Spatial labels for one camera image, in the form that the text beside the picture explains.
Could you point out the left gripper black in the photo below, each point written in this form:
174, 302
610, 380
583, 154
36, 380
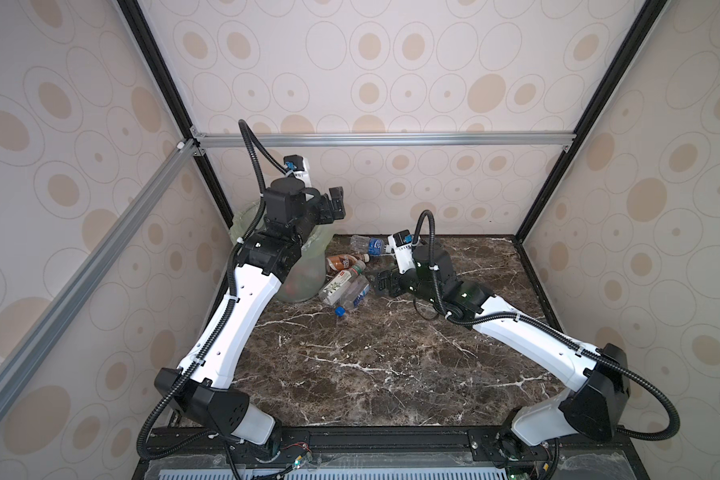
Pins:
327, 213

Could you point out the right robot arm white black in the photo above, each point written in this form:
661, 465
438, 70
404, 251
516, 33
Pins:
593, 397

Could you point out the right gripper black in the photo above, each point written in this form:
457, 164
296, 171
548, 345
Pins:
393, 277

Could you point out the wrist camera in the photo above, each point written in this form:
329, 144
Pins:
298, 166
401, 245

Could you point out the Pocari Sweat clear bottle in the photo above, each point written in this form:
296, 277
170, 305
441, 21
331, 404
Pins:
371, 246

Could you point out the white floral label bottle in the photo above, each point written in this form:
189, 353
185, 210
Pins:
335, 288

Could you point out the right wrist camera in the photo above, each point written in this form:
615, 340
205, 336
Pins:
401, 245

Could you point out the diagonal aluminium rail left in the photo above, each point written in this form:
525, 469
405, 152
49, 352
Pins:
23, 362

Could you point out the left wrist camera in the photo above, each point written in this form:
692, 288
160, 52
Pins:
298, 166

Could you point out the clear bottle blue cap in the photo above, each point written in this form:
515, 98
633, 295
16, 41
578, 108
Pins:
355, 293

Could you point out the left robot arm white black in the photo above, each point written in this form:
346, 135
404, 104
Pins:
200, 388

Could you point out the green mesh bin with liner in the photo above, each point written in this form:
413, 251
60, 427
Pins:
307, 276

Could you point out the horizontal aluminium rail back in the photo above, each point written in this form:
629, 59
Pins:
418, 139

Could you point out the brown Nescafe bottle near bin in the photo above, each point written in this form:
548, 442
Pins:
340, 262

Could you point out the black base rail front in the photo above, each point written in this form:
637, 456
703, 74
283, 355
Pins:
459, 452

